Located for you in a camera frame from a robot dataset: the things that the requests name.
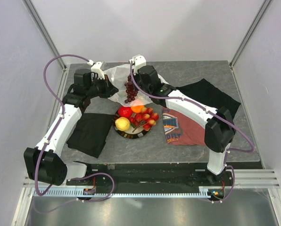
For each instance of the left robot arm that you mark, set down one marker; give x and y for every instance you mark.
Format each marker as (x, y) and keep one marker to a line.
(43, 162)

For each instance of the yellow pear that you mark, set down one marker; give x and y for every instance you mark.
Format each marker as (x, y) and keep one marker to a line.
(122, 123)

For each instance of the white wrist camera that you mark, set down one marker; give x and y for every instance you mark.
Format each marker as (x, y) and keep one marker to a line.
(137, 61)
(96, 67)

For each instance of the black folded cloth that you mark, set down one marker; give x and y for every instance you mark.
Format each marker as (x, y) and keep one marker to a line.
(90, 133)
(206, 93)

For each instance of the orange fruit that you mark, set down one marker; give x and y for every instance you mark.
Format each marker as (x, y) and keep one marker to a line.
(137, 109)

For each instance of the white plastic bag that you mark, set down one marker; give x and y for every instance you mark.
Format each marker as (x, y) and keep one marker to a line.
(118, 75)

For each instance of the round brown patterned plate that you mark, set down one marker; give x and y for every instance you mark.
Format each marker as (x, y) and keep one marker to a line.
(131, 133)

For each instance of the black folded cloth right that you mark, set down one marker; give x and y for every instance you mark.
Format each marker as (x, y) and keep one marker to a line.
(206, 93)

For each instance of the aluminium frame post right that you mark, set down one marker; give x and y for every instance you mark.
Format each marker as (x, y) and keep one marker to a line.
(250, 31)

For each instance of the aluminium frame post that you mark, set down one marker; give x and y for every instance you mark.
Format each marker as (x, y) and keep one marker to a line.
(41, 27)
(250, 31)

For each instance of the black folded cloth left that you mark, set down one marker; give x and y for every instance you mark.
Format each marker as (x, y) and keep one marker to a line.
(90, 133)

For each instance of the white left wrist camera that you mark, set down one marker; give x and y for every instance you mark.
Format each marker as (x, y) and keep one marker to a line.
(96, 67)

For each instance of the white slotted cable duct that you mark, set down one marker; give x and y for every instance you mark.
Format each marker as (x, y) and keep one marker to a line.
(81, 192)

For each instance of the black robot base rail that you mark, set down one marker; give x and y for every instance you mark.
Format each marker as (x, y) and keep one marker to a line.
(152, 177)

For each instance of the dark purple grape bunch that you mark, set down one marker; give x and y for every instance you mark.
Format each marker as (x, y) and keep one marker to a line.
(130, 90)

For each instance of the red printed t-shirt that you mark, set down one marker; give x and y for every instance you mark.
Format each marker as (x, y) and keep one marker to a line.
(181, 130)

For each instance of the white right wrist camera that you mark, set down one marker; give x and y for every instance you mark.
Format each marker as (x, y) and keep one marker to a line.
(137, 61)

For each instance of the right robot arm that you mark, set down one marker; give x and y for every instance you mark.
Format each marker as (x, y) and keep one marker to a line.
(217, 123)

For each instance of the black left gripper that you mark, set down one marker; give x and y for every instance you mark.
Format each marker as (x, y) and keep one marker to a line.
(110, 90)

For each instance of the red apple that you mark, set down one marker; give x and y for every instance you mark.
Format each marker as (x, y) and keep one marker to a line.
(125, 112)

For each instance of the aluminium frame post left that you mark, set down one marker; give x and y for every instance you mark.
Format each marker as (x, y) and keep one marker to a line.
(41, 27)

